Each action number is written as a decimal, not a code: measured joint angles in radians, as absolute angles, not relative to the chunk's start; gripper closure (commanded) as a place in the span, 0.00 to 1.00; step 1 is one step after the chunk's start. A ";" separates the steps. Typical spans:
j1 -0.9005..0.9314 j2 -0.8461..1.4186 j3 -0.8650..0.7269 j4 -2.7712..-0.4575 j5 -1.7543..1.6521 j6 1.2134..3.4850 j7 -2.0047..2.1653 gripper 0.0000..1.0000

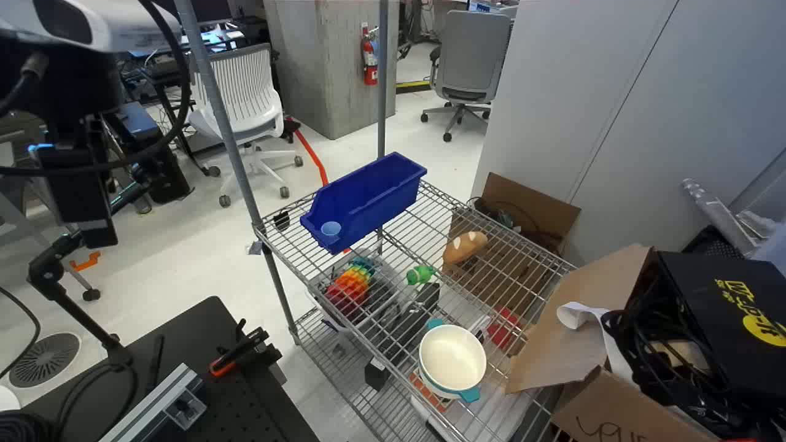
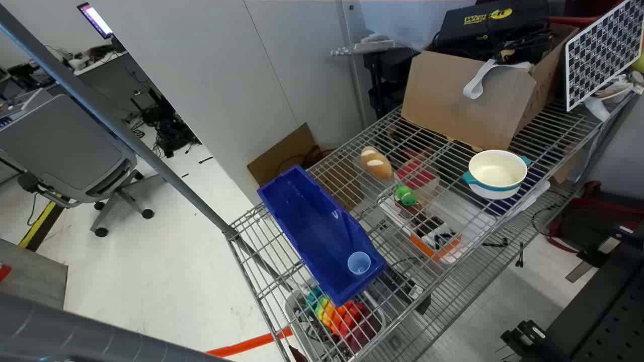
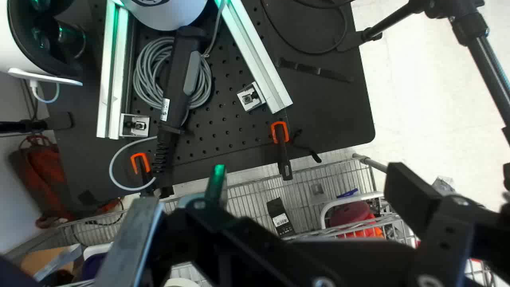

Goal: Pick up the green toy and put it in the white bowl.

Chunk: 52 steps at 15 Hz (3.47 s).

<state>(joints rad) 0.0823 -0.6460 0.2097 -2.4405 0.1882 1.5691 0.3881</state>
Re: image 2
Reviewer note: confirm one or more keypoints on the toy bread loaf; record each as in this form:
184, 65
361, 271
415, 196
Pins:
377, 163

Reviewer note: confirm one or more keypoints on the green toy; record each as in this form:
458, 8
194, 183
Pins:
405, 196

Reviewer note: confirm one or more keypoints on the rainbow stacking toy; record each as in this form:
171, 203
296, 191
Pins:
347, 317

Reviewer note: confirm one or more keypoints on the blue plastic bin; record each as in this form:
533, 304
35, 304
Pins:
312, 221

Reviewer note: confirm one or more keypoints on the flat cardboard sheet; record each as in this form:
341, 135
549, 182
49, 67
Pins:
287, 153

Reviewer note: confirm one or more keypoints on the light blue cup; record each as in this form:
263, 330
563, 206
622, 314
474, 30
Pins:
358, 262

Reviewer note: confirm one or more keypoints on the red block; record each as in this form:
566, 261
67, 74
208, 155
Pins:
415, 176

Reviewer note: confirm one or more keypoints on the black power strip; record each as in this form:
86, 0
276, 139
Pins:
402, 289

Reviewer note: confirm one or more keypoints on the clear plastic container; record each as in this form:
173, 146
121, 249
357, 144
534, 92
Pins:
453, 226

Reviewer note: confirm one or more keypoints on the clear plastic tub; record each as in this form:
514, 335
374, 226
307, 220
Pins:
307, 327

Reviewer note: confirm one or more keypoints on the cardboard box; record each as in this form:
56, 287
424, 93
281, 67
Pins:
453, 100

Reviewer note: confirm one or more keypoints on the black bag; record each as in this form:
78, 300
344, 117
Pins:
493, 22

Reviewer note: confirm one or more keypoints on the grey office chair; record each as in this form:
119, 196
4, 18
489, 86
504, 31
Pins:
65, 146

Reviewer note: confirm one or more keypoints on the monitor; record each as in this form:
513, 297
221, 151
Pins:
95, 20

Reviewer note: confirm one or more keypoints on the red bag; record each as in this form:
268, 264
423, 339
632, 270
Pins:
598, 216

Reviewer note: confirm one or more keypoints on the checkerboard calibration board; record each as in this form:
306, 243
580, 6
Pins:
601, 50

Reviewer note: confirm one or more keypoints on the black metal frame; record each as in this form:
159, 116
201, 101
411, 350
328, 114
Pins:
588, 306

